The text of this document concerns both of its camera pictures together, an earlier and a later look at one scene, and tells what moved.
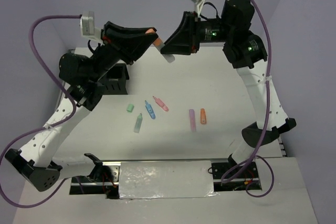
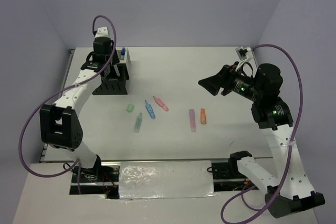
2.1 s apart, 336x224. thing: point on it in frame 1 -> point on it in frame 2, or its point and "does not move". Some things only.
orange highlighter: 203,116 does not move
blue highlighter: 150,110 does not move
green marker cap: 130,108 does not move
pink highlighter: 158,100 does not move
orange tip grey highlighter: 158,43 -> 116,70
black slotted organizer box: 115,80 does not move
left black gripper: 130,45 -> 115,59
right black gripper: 187,36 -> 223,78
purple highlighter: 192,116 does not move
